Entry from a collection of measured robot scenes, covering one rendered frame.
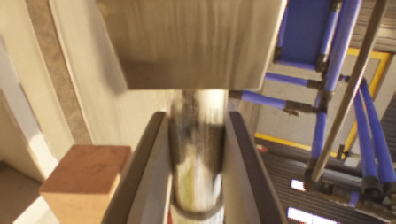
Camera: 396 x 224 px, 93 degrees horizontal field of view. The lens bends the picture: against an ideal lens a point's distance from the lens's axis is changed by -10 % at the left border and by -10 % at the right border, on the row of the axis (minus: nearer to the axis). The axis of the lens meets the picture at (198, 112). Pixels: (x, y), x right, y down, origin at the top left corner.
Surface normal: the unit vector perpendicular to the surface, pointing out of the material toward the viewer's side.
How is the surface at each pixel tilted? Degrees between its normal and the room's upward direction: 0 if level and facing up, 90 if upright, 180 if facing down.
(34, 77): 0
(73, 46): 0
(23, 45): 0
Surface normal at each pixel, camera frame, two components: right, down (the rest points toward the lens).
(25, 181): 0.11, -0.84
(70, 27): 0.91, 0.22
